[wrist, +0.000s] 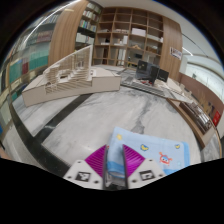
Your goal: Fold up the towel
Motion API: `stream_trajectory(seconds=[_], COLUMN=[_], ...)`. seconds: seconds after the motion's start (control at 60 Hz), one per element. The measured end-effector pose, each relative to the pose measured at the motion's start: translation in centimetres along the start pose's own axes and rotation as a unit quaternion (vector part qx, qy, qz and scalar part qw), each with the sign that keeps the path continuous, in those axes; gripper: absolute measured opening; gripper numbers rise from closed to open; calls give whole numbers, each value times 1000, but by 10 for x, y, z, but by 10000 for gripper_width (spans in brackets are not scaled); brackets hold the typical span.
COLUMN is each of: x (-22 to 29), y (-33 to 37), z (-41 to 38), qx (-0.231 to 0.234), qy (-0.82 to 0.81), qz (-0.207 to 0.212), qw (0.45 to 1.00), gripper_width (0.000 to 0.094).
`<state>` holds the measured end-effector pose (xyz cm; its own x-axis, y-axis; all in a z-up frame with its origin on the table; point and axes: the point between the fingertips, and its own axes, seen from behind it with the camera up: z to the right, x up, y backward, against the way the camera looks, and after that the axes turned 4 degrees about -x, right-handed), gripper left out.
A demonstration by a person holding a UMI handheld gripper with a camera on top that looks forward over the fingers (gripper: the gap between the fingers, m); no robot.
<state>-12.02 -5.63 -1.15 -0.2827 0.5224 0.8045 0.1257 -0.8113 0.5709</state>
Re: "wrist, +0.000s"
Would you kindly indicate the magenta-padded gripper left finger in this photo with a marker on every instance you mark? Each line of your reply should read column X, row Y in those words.
column 95, row 161

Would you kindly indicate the wooden cubby shelf unit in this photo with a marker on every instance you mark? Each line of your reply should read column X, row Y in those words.
column 133, row 30

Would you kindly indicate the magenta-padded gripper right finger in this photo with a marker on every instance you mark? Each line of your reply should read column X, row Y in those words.
column 135, row 161

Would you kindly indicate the brown model on wooden base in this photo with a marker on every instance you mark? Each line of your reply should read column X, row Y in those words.
column 196, row 118

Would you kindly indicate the black display boxes model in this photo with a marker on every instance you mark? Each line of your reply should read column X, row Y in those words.
column 148, row 71

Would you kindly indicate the white architectural scale model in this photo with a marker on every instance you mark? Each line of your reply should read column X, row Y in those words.
column 66, row 88

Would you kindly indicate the light blue cartoon-print towel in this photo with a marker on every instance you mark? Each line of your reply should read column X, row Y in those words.
column 153, row 146

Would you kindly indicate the wall poster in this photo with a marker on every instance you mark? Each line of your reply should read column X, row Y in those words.
column 176, row 53

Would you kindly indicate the dark bookshelf with books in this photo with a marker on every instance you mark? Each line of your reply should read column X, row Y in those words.
column 87, row 23

